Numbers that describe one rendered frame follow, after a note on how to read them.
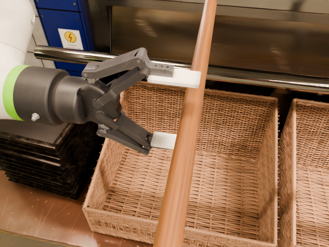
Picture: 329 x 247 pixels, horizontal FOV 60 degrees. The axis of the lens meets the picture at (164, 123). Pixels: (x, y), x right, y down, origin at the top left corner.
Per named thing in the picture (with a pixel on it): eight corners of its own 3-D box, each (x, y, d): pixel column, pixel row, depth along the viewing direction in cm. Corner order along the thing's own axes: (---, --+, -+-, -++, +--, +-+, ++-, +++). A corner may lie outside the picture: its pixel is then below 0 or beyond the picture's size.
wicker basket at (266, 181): (129, 126, 126) (123, 75, 106) (260, 146, 118) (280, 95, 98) (88, 233, 93) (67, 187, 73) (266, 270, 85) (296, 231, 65)
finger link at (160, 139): (150, 143, 48) (150, 146, 49) (191, 149, 47) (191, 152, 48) (154, 130, 50) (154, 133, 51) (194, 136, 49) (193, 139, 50)
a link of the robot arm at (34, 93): (24, 136, 47) (0, 93, 40) (56, 91, 55) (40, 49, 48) (58, 142, 46) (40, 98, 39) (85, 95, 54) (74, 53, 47)
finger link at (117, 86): (105, 94, 47) (99, 88, 46) (155, 61, 40) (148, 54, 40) (98, 110, 44) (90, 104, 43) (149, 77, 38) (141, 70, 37)
